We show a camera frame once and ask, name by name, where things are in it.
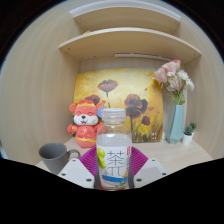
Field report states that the pink and white flower bouquet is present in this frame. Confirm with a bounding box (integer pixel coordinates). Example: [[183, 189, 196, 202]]
[[152, 59, 196, 106]]

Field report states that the white light bar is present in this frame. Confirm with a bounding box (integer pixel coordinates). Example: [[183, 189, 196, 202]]
[[113, 52, 165, 63]]

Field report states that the light wooden shelf unit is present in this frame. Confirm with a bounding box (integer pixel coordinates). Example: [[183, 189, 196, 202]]
[[58, 4, 203, 65]]

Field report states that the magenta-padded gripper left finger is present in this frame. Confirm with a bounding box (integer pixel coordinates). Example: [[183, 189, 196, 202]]
[[56, 146, 101, 190]]

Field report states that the yellow poppy flower painting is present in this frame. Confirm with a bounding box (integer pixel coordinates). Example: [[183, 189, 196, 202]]
[[73, 67, 165, 145]]

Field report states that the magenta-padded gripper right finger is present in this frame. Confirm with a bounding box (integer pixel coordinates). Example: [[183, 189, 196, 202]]
[[128, 146, 169, 190]]

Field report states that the grey ceramic mug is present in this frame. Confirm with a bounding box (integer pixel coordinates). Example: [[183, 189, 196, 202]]
[[38, 142, 82, 176]]

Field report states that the red and white plush toy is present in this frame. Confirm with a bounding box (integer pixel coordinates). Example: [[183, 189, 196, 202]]
[[66, 98, 107, 150]]

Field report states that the small potted green plant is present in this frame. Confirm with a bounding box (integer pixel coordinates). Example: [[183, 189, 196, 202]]
[[181, 121, 198, 147]]

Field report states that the clear plastic drink bottle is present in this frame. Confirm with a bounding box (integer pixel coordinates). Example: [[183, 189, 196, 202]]
[[95, 107, 134, 191]]

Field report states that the light teal faceted vase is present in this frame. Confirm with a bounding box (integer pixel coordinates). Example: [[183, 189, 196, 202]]
[[165, 103, 186, 146]]

